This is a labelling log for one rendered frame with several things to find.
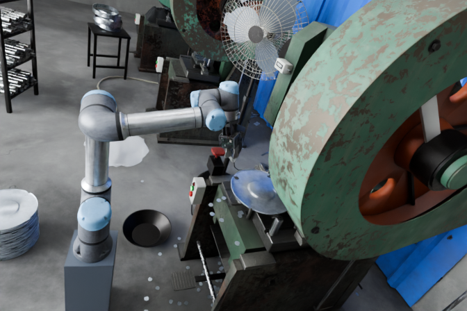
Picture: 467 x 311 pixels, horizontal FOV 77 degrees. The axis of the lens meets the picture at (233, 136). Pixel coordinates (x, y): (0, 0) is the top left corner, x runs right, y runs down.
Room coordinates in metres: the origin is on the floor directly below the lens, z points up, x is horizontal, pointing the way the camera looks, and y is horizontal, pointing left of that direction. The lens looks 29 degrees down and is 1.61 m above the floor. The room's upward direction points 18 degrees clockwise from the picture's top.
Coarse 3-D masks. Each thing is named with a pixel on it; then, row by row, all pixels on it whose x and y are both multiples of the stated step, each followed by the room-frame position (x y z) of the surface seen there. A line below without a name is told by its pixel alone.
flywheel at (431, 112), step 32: (448, 96) 0.77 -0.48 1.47; (416, 128) 0.74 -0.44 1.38; (448, 128) 0.74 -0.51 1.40; (384, 160) 0.73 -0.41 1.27; (416, 160) 0.69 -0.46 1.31; (448, 160) 0.65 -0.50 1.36; (384, 192) 0.80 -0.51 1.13; (416, 192) 0.85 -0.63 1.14; (448, 192) 0.87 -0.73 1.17; (384, 224) 0.77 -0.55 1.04
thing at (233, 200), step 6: (222, 186) 1.02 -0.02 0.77; (228, 186) 1.02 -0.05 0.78; (228, 192) 0.98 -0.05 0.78; (228, 198) 0.96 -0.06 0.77; (234, 198) 0.96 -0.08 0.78; (234, 204) 0.93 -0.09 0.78; (240, 204) 0.94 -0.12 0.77; (246, 210) 1.02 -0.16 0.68; (252, 210) 1.00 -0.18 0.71; (246, 216) 1.01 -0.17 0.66; (252, 216) 1.01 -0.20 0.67
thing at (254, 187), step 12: (240, 180) 1.09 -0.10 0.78; (252, 180) 1.12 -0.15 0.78; (264, 180) 1.14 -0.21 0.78; (240, 192) 1.01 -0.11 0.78; (252, 192) 1.03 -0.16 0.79; (264, 192) 1.05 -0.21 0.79; (276, 192) 1.09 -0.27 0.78; (252, 204) 0.96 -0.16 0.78; (264, 204) 0.98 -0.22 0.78; (276, 204) 1.01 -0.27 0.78
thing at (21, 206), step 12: (0, 192) 1.06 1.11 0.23; (12, 192) 1.08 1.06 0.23; (24, 192) 1.11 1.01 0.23; (0, 204) 0.99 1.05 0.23; (12, 204) 1.01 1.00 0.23; (24, 204) 1.04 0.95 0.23; (36, 204) 1.06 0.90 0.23; (0, 216) 0.92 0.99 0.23; (12, 216) 0.95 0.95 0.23; (24, 216) 0.97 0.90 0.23; (0, 228) 0.87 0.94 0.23
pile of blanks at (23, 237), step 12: (36, 216) 1.02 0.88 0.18; (12, 228) 0.89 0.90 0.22; (24, 228) 0.93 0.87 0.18; (36, 228) 1.02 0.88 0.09; (0, 240) 0.85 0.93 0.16; (12, 240) 0.88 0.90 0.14; (24, 240) 0.93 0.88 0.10; (36, 240) 1.00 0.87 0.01; (0, 252) 0.85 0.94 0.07; (12, 252) 0.88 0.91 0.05; (24, 252) 0.92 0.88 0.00
